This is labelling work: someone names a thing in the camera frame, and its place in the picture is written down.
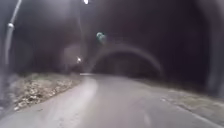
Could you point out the grey asphalt path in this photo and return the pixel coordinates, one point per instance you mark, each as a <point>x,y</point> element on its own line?
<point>110,103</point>

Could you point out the dark wood of trees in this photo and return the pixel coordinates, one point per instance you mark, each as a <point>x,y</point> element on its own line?
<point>160,40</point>

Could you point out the leaf-strewn verge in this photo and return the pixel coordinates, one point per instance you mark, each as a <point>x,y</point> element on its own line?
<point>36,88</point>

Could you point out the dark grass verge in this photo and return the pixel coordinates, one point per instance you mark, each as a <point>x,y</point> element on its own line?
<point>196,100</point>

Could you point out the street lamp pole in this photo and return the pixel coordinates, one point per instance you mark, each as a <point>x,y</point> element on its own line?
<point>7,43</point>

